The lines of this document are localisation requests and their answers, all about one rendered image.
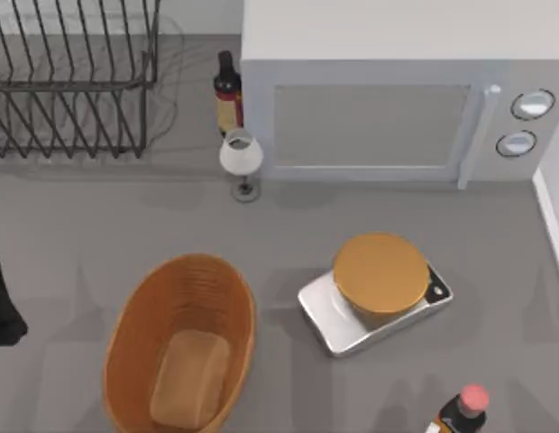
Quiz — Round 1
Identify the white wine glass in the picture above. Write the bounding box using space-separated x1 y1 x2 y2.
218 128 264 203

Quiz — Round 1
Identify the silver kitchen scale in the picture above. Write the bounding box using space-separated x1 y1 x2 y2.
297 262 454 358

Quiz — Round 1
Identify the orange round bowl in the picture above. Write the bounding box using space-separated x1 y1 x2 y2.
333 232 430 331

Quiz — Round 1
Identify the microwave door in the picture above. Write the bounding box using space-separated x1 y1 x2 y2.
241 60 510 183

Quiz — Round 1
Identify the dark bottle with red label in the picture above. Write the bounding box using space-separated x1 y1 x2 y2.
213 50 245 139

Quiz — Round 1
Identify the orange wicker basket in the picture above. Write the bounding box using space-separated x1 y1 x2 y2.
102 253 257 433

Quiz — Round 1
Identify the brown bread loaf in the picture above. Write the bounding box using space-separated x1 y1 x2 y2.
149 329 231 430

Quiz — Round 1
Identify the pale microwave oven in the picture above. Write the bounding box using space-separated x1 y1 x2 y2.
239 0 559 190

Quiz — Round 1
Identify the small microwave knob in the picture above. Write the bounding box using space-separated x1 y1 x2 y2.
495 130 538 159

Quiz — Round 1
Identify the dark bottle with pink cap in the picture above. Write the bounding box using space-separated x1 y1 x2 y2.
426 383 490 433

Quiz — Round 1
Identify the large microwave knob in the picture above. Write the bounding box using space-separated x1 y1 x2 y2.
510 88 556 121

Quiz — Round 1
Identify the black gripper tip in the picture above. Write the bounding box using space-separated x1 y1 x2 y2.
0 230 29 347

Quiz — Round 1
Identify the microwave door handle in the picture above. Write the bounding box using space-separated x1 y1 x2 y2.
456 84 502 190

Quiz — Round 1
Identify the dark wire dish rack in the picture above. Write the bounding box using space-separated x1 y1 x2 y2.
0 0 164 160

